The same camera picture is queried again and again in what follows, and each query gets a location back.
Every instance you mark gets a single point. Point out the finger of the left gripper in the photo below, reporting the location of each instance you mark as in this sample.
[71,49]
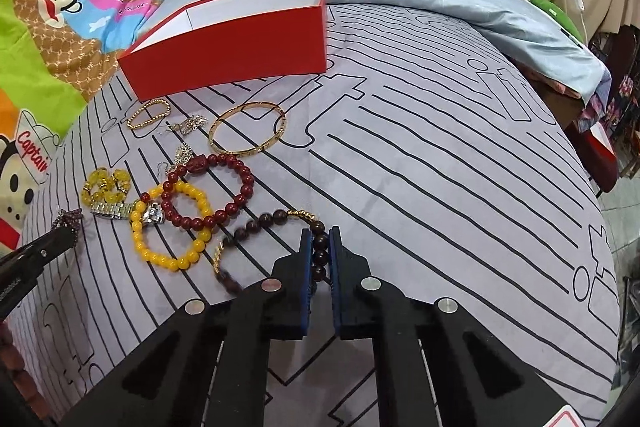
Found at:
[30,259]

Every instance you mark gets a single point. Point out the red cardboard box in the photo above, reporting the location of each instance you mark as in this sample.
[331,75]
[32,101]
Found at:
[210,42]

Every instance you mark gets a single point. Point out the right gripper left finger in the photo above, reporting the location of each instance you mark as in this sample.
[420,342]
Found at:
[291,311]

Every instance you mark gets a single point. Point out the green object behind quilt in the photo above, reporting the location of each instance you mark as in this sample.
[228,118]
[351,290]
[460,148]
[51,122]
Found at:
[559,16]

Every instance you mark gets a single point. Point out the silver earring upper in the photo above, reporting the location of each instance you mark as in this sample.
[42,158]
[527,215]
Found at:
[187,125]

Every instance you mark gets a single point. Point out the colourful monkey cartoon blanket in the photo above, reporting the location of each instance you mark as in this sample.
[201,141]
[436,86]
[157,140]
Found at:
[55,55]

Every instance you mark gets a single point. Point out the gold bangle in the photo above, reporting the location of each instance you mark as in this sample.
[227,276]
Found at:
[247,129]

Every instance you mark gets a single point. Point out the silver earring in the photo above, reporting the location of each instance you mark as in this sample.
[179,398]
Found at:
[182,156]
[187,125]

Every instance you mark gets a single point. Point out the silver earring lower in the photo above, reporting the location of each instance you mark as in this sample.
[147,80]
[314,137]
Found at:
[182,156]

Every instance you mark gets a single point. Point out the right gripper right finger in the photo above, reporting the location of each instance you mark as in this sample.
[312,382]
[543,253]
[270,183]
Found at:
[352,317]

